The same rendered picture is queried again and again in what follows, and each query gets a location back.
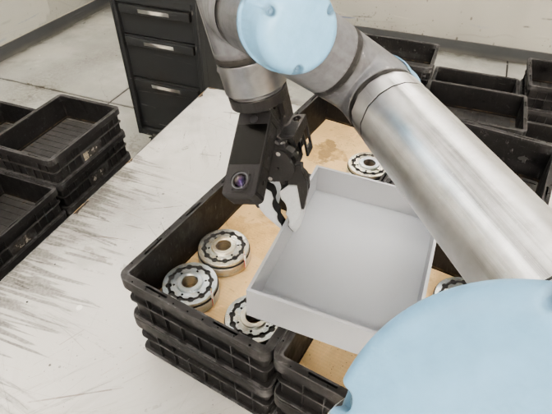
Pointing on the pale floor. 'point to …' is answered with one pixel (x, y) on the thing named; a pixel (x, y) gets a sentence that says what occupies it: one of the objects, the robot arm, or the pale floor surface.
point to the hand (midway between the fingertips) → (287, 227)
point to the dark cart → (163, 58)
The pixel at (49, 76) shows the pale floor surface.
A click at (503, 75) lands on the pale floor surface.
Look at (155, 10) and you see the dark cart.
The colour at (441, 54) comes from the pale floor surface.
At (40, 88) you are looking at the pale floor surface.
